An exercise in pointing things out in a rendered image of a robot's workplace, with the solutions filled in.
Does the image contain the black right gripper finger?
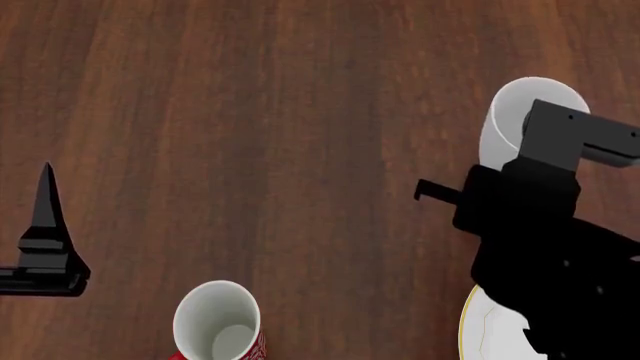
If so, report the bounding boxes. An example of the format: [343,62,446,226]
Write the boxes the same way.
[413,178,462,207]

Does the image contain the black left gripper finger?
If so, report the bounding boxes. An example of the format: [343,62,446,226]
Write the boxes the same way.
[18,161,76,270]

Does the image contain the white plate with gold rim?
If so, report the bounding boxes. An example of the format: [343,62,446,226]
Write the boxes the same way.
[458,283,547,360]

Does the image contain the red mug with white inside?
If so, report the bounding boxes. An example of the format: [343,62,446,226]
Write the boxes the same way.
[166,279,267,360]

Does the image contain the grey gripper camera mount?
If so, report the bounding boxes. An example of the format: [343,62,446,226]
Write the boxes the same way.
[518,98,640,172]

